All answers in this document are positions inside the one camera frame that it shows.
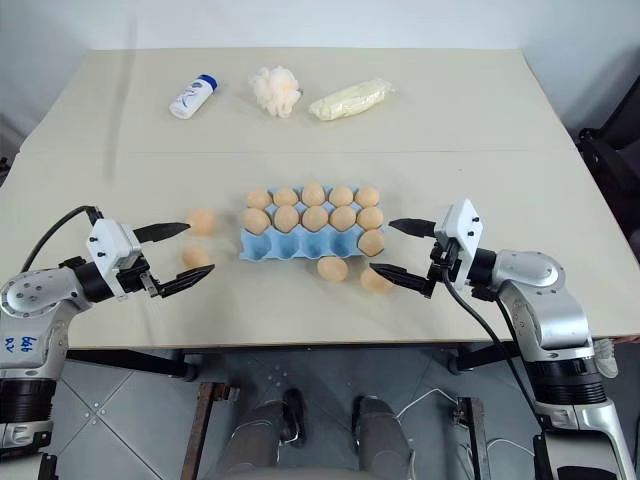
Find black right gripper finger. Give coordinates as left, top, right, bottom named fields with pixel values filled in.
left=388, top=217, right=438, bottom=239
left=370, top=262, right=434, bottom=300

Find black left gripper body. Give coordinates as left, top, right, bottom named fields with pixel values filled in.
left=112, top=256, right=164, bottom=301

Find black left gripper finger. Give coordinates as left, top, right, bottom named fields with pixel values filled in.
left=135, top=222, right=193, bottom=243
left=158, top=264, right=217, bottom=298

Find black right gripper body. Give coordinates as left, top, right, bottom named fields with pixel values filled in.
left=424, top=234, right=470, bottom=297

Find blue egg tray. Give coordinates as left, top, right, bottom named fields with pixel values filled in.
left=239, top=184, right=389, bottom=263

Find white bottle with blue label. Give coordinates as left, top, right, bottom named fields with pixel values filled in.
left=168, top=73, right=221, bottom=121

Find clear bag of yellow noodles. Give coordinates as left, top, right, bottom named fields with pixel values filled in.
left=307, top=75, right=400, bottom=123

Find dark grey rounded leg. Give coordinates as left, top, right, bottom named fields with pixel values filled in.
left=225, top=387, right=307, bottom=480
left=351, top=394, right=417, bottom=480

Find pale peach bath loofah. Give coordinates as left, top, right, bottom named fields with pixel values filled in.
left=247, top=65, right=304, bottom=120

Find white shoe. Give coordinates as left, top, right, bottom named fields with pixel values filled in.
left=592, top=337, right=620, bottom=380

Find black chair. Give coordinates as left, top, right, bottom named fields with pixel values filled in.
left=573, top=89, right=640, bottom=234

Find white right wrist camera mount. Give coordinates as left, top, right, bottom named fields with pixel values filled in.
left=433, top=198, right=489, bottom=282

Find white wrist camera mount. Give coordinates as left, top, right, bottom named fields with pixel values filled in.
left=85, top=217, right=144, bottom=282
left=433, top=198, right=489, bottom=282

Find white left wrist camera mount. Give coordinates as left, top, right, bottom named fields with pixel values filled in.
left=85, top=217, right=144, bottom=282

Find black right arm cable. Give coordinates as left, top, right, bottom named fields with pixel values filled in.
left=438, top=269, right=544, bottom=419

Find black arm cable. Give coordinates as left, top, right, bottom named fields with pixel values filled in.
left=438, top=269, right=544, bottom=419
left=19, top=203, right=105, bottom=274

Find black table frame bar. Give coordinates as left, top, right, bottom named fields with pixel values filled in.
left=63, top=348, right=199, bottom=384
left=447, top=342, right=524, bottom=376

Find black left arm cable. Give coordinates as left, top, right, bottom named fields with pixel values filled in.
left=19, top=203, right=105, bottom=274

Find rusty brown metal post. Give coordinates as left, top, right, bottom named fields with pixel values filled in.
left=189, top=381, right=237, bottom=480
left=452, top=396, right=490, bottom=480

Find white floor cable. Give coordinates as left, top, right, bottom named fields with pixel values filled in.
left=394, top=385, right=539, bottom=480

